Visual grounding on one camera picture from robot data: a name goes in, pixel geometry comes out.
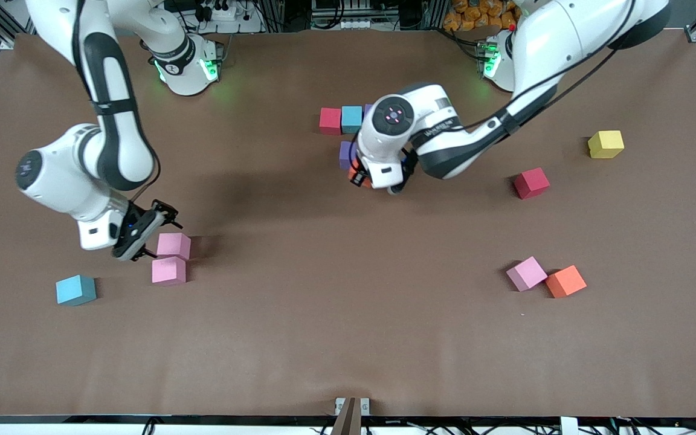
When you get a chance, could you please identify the orange foam cube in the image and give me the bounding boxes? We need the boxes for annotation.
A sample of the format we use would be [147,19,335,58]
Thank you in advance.
[544,265,588,299]
[348,158,374,189]

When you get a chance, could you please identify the light blue foam cube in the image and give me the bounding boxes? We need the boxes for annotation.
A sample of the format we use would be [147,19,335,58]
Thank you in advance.
[341,106,364,135]
[56,275,97,307]

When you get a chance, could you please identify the red foam cube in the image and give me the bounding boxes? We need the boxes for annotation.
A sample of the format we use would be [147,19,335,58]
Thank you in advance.
[513,167,551,200]
[319,108,343,136]

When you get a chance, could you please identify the pink foam cube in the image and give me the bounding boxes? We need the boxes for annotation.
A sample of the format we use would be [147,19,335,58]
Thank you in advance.
[156,233,192,261]
[151,256,187,286]
[506,256,549,292]

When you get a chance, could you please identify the white socket strip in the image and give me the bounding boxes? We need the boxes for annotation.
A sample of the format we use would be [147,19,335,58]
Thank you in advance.
[312,17,374,31]

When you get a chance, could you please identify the bag of orange items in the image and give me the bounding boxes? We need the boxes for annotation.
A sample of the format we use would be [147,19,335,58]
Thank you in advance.
[443,0,521,32]

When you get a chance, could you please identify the brown table cover sheet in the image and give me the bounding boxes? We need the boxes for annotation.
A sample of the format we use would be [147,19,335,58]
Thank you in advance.
[0,29,696,419]

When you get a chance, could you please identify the yellow foam cube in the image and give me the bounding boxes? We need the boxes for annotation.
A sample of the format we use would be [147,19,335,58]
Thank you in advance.
[587,130,625,160]

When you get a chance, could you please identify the white power strip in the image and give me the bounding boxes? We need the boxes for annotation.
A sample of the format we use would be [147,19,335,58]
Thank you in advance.
[200,5,246,22]

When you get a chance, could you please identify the grey metal bracket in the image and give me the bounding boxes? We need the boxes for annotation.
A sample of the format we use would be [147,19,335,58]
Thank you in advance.
[335,397,371,417]

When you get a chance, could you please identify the brown strap strip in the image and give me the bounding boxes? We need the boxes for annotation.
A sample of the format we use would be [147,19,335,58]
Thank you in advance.
[330,397,362,435]

